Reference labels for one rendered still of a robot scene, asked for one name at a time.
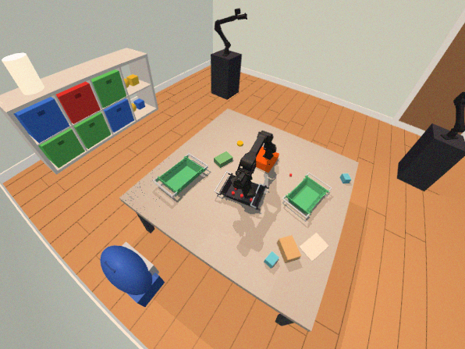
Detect teal cube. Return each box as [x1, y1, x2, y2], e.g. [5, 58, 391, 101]
[339, 173, 352, 183]
[264, 251, 279, 268]

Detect green block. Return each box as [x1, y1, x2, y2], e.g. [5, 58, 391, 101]
[214, 151, 233, 168]

